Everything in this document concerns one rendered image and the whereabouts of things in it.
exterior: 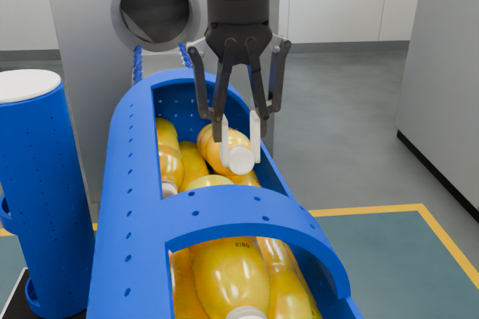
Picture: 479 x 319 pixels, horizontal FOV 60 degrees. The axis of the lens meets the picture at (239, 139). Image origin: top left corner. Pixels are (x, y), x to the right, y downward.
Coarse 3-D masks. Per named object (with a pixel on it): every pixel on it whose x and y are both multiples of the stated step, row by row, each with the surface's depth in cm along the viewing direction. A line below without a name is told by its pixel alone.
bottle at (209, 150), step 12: (204, 132) 73; (228, 132) 64; (240, 132) 65; (204, 144) 69; (216, 144) 63; (228, 144) 62; (240, 144) 62; (204, 156) 70; (216, 156) 62; (216, 168) 64; (228, 168) 61
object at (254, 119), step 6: (252, 114) 57; (252, 120) 57; (258, 120) 56; (252, 126) 58; (258, 126) 56; (252, 132) 58; (258, 132) 57; (252, 138) 59; (258, 138) 57; (252, 144) 59; (258, 144) 58; (252, 150) 60; (258, 150) 58; (258, 156) 59; (258, 162) 59
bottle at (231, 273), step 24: (216, 240) 41; (240, 240) 41; (192, 264) 42; (216, 264) 38; (240, 264) 38; (264, 264) 40; (216, 288) 37; (240, 288) 36; (264, 288) 38; (216, 312) 36; (240, 312) 35; (264, 312) 37
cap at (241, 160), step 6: (234, 150) 58; (240, 150) 58; (246, 150) 59; (228, 156) 59; (234, 156) 58; (240, 156) 59; (246, 156) 59; (252, 156) 59; (228, 162) 58; (234, 162) 58; (240, 162) 59; (246, 162) 59; (252, 162) 59; (234, 168) 59; (240, 168) 59; (246, 168) 59; (240, 174) 59
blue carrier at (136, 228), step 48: (144, 96) 69; (192, 96) 80; (240, 96) 80; (144, 144) 55; (144, 192) 45; (192, 192) 43; (240, 192) 43; (288, 192) 64; (96, 240) 49; (144, 240) 39; (192, 240) 38; (288, 240) 40; (96, 288) 40; (144, 288) 34; (336, 288) 45
